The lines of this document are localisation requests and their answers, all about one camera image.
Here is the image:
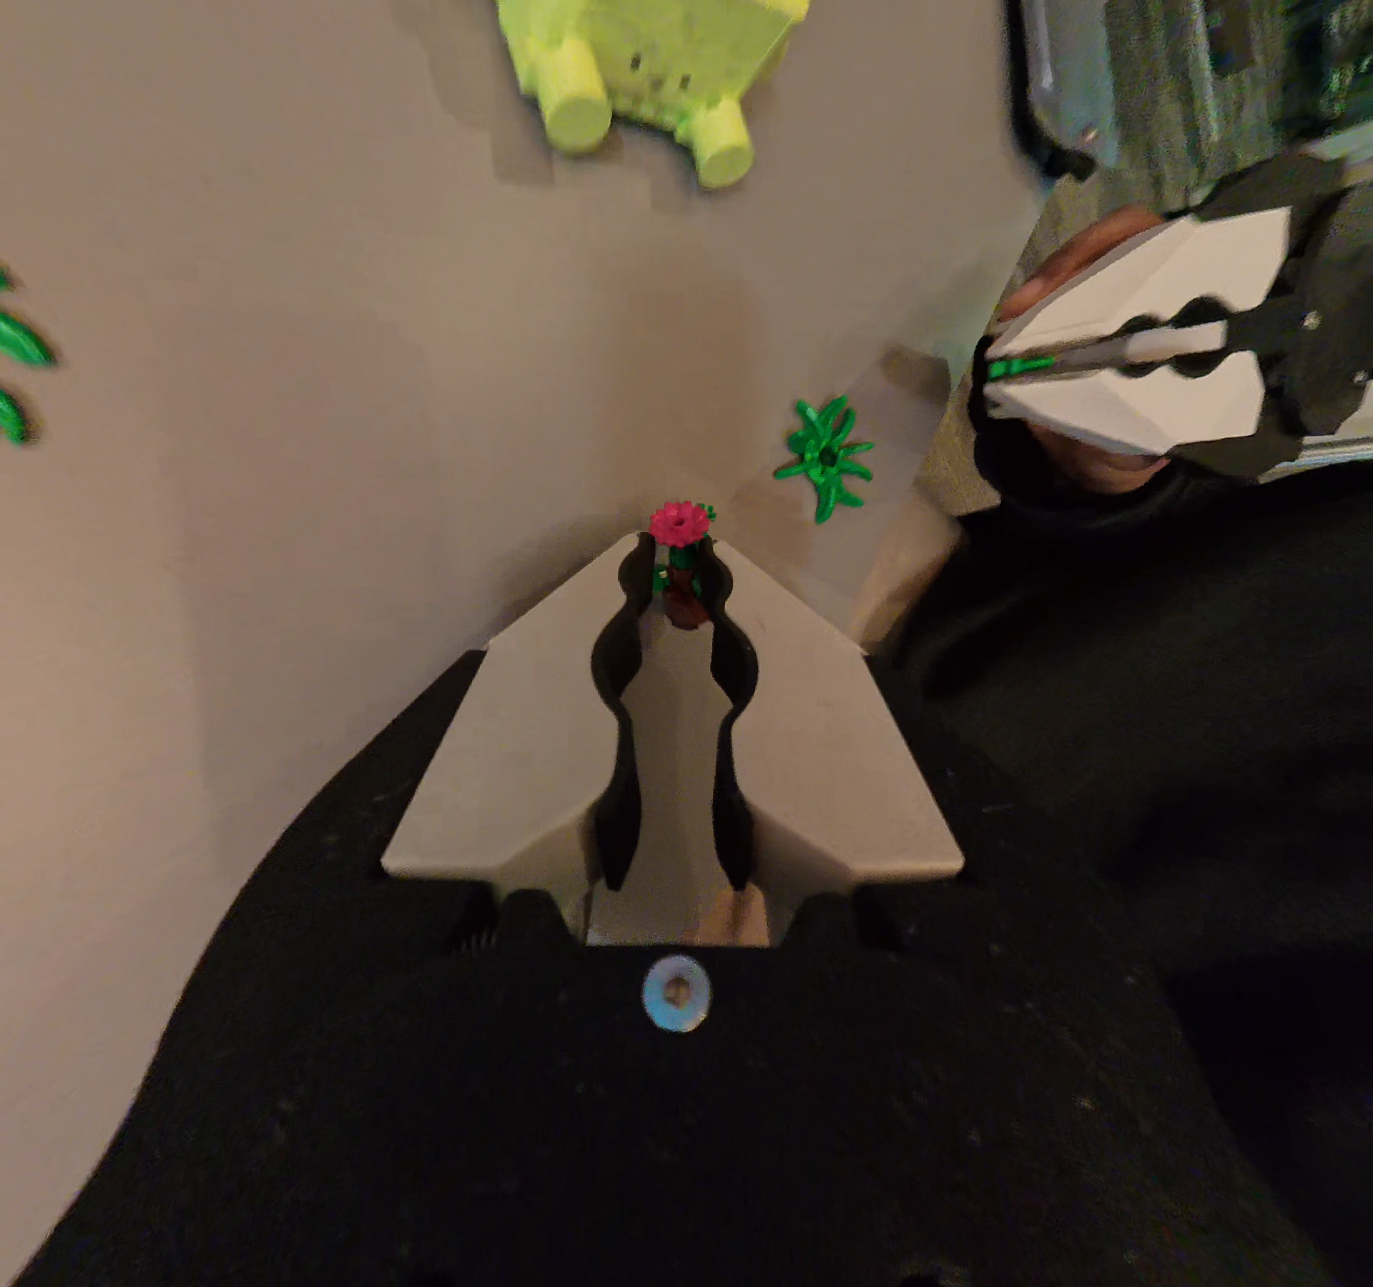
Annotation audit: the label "green spiky toy brick plant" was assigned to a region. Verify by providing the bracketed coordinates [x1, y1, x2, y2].
[773, 395, 876, 524]

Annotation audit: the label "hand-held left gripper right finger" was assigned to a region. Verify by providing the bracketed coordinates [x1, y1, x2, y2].
[701, 538, 965, 912]

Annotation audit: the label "lime green toy brick planter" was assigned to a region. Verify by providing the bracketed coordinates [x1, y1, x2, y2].
[448, 0, 812, 190]

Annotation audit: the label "person's right hand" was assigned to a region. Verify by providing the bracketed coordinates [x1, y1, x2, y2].
[996, 203, 1179, 496]

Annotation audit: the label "person's black top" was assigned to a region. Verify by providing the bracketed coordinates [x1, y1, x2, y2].
[891, 472, 1373, 1287]

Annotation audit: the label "grey closed laptop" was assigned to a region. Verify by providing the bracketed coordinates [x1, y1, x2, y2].
[1001, 0, 1123, 184]

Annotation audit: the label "person's right forearm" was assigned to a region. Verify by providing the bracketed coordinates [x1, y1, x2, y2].
[971, 376, 1215, 548]

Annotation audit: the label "scattered green toy leaves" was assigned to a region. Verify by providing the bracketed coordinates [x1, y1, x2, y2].
[0, 263, 60, 448]

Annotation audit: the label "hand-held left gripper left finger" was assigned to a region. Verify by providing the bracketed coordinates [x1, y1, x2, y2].
[381, 530, 659, 924]

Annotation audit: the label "toy brick flowering cactus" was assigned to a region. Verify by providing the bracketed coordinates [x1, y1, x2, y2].
[647, 497, 718, 631]

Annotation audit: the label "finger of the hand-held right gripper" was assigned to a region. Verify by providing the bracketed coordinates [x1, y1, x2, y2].
[981, 346, 1270, 456]
[990, 206, 1295, 362]

